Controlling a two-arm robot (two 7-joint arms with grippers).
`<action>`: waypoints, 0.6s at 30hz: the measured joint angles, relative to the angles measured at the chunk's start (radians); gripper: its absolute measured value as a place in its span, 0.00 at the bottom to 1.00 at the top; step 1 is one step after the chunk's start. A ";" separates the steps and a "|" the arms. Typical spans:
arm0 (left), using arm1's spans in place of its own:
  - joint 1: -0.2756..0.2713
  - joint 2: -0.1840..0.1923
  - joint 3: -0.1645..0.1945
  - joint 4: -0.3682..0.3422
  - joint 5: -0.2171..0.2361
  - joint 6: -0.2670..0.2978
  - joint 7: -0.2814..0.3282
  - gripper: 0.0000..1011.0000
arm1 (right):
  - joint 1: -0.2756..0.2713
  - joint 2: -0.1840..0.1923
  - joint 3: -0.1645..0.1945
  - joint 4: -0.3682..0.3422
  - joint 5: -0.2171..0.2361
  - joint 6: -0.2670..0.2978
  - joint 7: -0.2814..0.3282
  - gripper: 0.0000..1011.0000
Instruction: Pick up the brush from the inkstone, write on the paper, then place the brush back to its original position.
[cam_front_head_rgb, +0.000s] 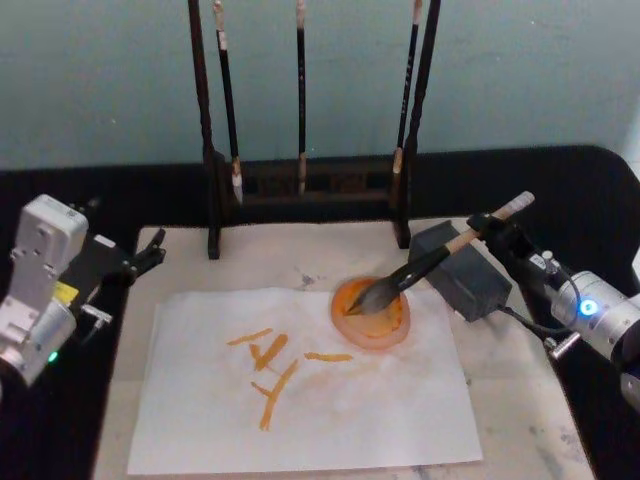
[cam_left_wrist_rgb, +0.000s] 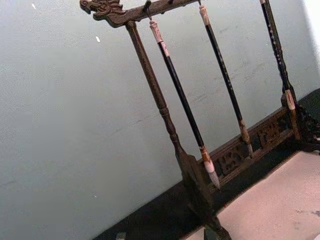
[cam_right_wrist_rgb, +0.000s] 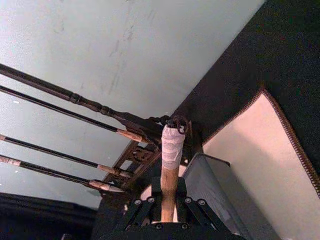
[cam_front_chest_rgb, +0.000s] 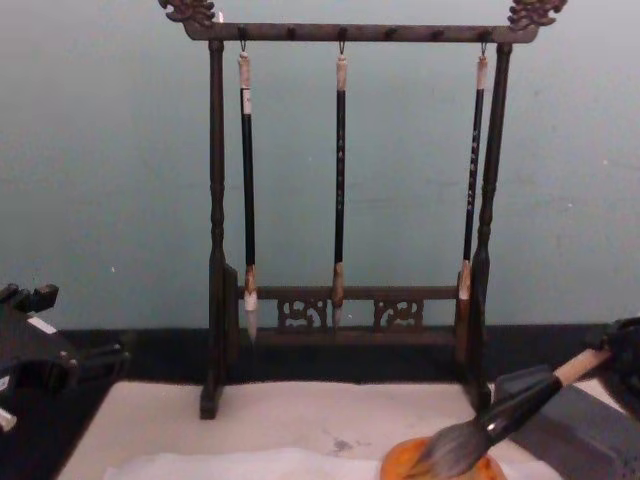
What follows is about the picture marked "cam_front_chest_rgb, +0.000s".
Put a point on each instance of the black table cloth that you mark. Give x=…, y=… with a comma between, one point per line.
x=165, y=355

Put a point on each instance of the thick black hanging calligraphy brush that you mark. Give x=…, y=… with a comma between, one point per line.
x=248, y=200

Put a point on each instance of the thin black brush brown tip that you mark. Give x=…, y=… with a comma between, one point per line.
x=474, y=165

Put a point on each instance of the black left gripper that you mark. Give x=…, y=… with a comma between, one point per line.
x=30, y=355

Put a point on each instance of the orange round dish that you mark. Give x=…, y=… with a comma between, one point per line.
x=400, y=457

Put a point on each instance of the dark grey rectangular tray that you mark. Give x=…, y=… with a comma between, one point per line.
x=580, y=430

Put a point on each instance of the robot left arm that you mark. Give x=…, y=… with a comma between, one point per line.
x=35, y=297

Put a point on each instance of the dark carved wooden brush rack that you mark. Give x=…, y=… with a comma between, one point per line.
x=216, y=200

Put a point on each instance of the large grey-bristled calligraphy brush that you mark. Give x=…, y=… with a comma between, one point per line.
x=520, y=397

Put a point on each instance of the black hanging brush white tip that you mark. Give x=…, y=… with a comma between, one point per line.
x=340, y=190

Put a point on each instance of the white paper sheet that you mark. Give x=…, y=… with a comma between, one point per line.
x=225, y=465

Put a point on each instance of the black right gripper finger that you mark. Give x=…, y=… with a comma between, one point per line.
x=617, y=336
x=627, y=382

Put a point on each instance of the white felt mat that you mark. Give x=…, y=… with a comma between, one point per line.
x=250, y=420

